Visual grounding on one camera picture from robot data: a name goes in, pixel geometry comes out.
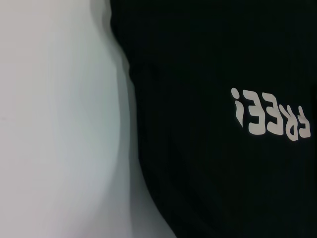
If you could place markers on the black T-shirt with FREE print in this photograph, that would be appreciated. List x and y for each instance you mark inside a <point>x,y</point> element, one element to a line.
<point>210,124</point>

